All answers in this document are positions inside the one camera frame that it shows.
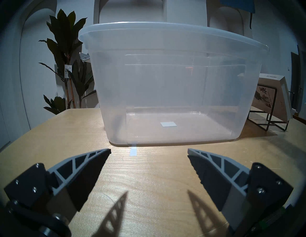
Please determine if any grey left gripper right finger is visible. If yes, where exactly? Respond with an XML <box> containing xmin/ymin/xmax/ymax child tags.
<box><xmin>187</xmin><ymin>148</ymin><xmax>294</xmax><ymax>234</ymax></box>

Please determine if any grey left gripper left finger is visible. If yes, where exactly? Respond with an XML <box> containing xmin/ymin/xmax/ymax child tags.
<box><xmin>4</xmin><ymin>148</ymin><xmax>112</xmax><ymax>223</ymax></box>

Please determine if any white Welcome book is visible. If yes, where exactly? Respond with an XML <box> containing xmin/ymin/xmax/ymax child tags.
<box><xmin>251</xmin><ymin>74</ymin><xmax>293</xmax><ymax>122</ymax></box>

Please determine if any blue book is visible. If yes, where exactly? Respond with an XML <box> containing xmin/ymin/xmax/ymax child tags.
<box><xmin>220</xmin><ymin>0</ymin><xmax>256</xmax><ymax>13</ymax></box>

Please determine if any clear plastic storage box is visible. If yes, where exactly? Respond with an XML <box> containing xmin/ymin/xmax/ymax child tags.
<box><xmin>78</xmin><ymin>22</ymin><xmax>270</xmax><ymax>146</ymax></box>

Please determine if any dark grey door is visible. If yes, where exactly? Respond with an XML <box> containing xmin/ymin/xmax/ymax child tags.
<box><xmin>290</xmin><ymin>45</ymin><xmax>304</xmax><ymax>113</ymax></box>

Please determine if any dark green potted plant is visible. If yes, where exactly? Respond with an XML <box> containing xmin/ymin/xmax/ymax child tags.
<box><xmin>38</xmin><ymin>9</ymin><xmax>97</xmax><ymax>115</ymax></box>

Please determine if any black wire book stand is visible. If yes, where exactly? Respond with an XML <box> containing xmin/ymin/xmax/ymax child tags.
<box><xmin>247</xmin><ymin>87</ymin><xmax>293</xmax><ymax>132</ymax></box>

